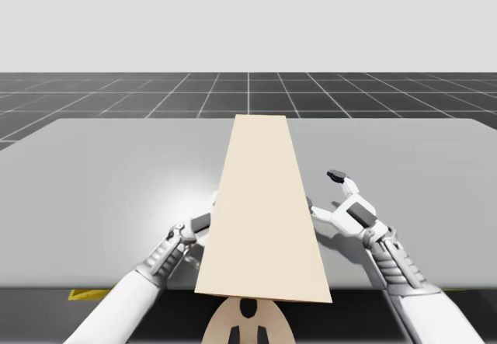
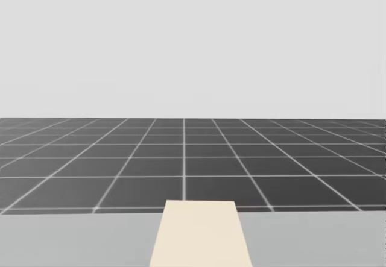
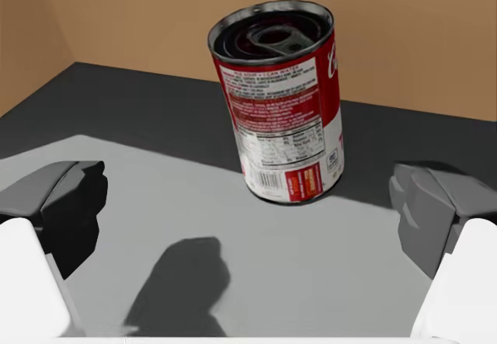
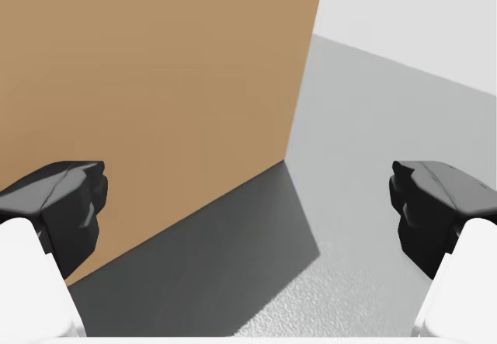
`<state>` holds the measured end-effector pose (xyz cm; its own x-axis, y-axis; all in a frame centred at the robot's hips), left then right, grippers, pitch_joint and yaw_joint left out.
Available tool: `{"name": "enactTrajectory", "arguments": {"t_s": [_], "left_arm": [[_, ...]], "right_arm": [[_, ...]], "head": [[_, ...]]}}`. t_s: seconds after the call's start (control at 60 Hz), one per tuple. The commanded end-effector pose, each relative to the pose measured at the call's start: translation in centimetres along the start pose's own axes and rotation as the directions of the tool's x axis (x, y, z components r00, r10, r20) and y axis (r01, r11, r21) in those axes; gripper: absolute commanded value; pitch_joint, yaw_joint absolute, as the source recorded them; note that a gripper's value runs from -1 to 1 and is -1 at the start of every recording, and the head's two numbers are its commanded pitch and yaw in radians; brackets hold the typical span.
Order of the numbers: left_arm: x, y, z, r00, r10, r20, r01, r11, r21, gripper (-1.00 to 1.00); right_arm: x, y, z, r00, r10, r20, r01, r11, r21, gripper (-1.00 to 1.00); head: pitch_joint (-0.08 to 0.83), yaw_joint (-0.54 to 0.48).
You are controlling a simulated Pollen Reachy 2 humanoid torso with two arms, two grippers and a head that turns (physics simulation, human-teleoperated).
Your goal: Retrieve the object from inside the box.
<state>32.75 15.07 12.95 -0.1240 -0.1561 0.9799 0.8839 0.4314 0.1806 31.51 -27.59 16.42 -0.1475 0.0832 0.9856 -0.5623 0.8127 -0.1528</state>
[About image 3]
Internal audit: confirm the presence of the tall board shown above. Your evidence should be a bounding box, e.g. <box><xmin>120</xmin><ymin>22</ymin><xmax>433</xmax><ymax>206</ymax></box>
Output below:
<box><xmin>0</xmin><ymin>0</ymin><xmax>497</xmax><ymax>122</ymax></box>

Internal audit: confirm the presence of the red and white can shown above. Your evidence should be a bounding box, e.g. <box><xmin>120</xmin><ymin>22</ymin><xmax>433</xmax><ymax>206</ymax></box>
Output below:
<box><xmin>207</xmin><ymin>1</ymin><xmax>346</xmax><ymax>204</ymax></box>

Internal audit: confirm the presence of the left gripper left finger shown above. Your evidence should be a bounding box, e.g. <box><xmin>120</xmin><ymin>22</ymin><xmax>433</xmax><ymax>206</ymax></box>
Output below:
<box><xmin>0</xmin><ymin>160</ymin><xmax>109</xmax><ymax>339</ymax></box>

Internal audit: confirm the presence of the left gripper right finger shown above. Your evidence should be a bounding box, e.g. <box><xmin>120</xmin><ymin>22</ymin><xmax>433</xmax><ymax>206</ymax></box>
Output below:
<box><xmin>388</xmin><ymin>161</ymin><xmax>497</xmax><ymax>339</ymax></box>

